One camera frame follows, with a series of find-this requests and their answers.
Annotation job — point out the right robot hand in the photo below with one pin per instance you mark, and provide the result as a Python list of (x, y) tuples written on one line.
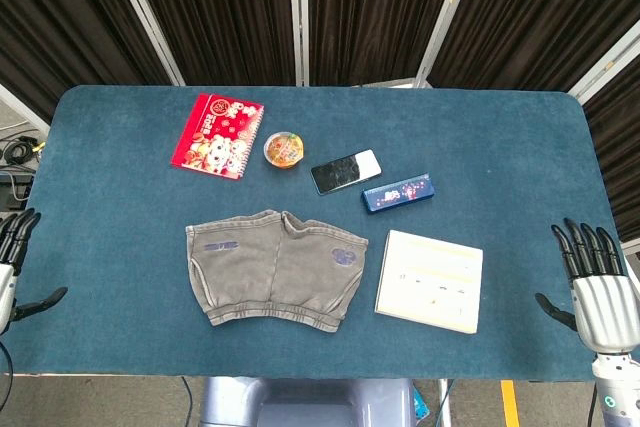
[(602, 302)]

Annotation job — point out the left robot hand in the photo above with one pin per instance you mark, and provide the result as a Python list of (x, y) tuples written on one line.
[(11, 267)]

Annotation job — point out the grey shorts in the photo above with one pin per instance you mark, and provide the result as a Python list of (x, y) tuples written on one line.
[(274, 269)]

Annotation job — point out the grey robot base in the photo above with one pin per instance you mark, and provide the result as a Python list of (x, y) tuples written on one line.
[(307, 402)]

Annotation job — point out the white book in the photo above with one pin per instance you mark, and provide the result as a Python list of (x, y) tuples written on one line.
[(431, 281)]

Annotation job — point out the blue rectangular box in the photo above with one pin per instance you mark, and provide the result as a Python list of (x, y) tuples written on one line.
[(398, 194)]

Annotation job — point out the red spiral notebook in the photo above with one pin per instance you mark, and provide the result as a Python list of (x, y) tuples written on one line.
[(218, 137)]

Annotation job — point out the black smartphone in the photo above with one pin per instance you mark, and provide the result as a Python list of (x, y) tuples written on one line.
[(345, 171)]

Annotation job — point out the instant noodle cup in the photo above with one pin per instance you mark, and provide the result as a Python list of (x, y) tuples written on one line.
[(284, 149)]

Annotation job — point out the blue table cover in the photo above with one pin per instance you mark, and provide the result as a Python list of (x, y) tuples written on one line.
[(320, 187)]

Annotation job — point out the folding screen with dark curtains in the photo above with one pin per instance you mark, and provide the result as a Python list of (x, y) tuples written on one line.
[(320, 12)]

